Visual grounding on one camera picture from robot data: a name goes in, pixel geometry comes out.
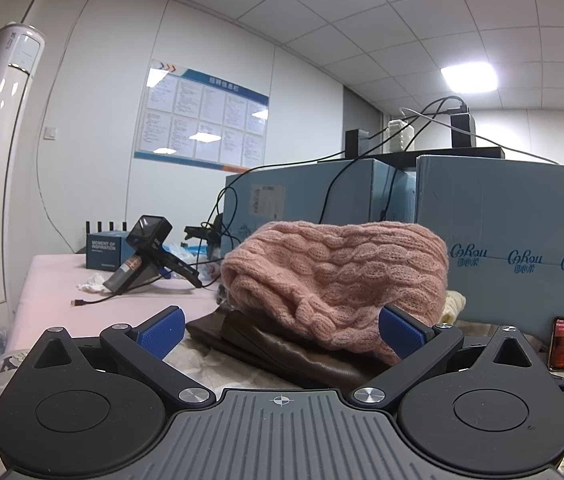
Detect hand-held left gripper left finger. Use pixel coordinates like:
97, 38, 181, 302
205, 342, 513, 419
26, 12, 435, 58
32, 305, 217, 407

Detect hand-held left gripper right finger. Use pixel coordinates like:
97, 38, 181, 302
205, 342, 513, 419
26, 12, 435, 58
352, 304, 538, 408

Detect pink table cover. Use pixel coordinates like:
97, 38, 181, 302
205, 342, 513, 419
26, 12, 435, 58
9, 253, 225, 361

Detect cream knit garment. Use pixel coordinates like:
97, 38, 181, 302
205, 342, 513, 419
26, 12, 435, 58
437, 290, 467, 325

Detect clear plastic bag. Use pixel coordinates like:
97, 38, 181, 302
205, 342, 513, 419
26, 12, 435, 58
162, 242, 223, 281

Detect crumpled white tissue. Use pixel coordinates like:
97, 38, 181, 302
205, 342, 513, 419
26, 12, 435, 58
78, 272, 108, 293

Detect black handheld device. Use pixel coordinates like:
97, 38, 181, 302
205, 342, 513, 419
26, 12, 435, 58
102, 215, 203, 295

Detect small dark blue box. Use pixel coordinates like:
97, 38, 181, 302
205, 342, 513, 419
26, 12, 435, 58
86, 232, 130, 272

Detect black clamp stand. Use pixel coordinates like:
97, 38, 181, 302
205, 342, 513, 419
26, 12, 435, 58
183, 212, 225, 261

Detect black router with antennas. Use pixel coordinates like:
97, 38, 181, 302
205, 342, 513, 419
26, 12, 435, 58
86, 219, 127, 236

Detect brown leather garment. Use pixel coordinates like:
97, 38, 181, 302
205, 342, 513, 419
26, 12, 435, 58
186, 305, 393, 390

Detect blue foam board panels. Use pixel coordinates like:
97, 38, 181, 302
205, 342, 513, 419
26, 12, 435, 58
414, 155, 564, 341

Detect plain blue cardboard box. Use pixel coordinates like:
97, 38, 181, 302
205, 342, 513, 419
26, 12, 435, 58
224, 158, 417, 261

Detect black flat board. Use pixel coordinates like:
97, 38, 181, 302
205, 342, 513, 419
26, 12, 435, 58
349, 146, 506, 161

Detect black speaker box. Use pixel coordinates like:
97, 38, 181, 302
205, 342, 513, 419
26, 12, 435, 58
345, 129, 370, 157

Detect white ribbed device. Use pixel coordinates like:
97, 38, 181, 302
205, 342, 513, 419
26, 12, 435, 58
388, 119, 415, 153

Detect black power adapter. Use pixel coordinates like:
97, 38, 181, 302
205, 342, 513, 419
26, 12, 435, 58
451, 112, 477, 150

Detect ceiling light panel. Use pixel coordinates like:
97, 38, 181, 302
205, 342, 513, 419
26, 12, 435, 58
439, 62, 500, 96

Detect black usb cable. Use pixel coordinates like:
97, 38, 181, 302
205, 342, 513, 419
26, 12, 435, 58
70, 290, 115, 307

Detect pink cable-knit sweater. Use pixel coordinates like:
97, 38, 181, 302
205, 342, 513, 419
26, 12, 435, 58
220, 220, 450, 367

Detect long black power cable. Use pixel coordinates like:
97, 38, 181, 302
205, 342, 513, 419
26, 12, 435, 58
202, 95, 468, 241

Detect black power adapters with cables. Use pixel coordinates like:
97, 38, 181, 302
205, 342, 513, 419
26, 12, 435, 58
399, 106, 560, 165

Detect wall notice board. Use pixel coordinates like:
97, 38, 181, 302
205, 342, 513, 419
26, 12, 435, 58
134, 59, 270, 171

